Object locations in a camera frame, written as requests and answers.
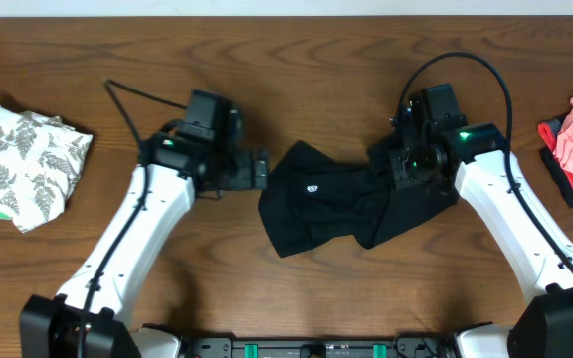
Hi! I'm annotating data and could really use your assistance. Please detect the black t-shirt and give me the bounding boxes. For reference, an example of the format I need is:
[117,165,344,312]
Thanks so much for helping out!
[258,134,459,258]

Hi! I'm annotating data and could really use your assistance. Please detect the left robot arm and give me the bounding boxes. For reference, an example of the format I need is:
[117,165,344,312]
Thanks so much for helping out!
[19,89,268,357]

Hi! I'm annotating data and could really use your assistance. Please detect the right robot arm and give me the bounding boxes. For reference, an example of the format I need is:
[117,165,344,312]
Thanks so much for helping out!
[390,123,573,357]

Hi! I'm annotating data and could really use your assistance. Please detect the white fern-print fabric bag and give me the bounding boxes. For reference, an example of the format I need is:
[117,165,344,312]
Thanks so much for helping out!
[0,104,93,233]

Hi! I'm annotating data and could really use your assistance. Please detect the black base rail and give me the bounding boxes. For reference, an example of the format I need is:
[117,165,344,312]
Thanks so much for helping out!
[139,325,467,358]

